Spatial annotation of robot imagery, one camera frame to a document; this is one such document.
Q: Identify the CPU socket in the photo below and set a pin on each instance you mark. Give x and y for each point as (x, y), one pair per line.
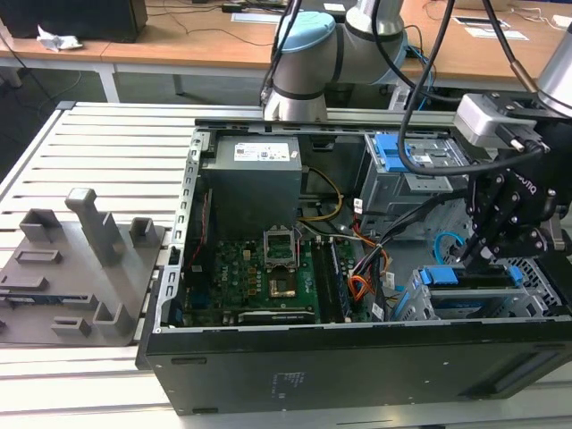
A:
(282, 287)

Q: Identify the green motherboard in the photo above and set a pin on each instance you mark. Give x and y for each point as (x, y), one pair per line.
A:
(232, 272)

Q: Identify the hard disk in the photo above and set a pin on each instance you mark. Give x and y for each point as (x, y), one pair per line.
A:
(485, 277)

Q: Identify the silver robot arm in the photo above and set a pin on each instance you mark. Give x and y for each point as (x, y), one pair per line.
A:
(313, 58)

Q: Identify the grey parts rack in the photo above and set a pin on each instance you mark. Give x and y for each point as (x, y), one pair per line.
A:
(80, 277)

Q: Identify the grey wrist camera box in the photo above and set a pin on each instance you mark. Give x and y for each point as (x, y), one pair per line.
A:
(478, 118)

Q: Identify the blue drive carrier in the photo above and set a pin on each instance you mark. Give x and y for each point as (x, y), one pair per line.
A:
(393, 154)

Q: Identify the black desktop computer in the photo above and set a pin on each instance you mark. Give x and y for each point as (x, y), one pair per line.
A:
(76, 18)

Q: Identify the grey power supply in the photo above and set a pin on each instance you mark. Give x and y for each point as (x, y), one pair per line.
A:
(254, 192)

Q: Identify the silver metal disk bay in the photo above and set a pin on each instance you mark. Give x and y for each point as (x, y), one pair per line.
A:
(527, 308)

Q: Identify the black PC case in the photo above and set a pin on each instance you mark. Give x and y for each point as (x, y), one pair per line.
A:
(313, 371)

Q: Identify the black graphics card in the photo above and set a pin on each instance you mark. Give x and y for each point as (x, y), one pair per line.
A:
(277, 317)

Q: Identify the silver metal drive cage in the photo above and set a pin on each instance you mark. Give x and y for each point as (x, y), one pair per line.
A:
(389, 192)

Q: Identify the crumpled white paper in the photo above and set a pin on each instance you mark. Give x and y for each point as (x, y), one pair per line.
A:
(58, 41)

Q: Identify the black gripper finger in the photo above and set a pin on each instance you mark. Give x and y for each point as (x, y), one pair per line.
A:
(487, 201)
(523, 241)

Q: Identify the wooden desk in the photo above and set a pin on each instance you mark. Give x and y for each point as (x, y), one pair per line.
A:
(179, 44)

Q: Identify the white paper sheet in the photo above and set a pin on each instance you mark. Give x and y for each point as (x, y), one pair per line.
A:
(496, 32)

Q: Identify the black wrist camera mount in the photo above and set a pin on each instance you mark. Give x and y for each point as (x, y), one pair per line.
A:
(556, 243)

